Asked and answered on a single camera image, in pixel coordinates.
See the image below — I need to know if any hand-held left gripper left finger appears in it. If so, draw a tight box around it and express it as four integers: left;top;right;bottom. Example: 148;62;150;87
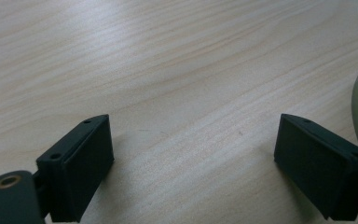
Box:
33;114;116;223

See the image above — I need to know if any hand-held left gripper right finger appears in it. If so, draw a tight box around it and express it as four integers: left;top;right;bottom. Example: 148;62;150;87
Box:
273;113;358;222

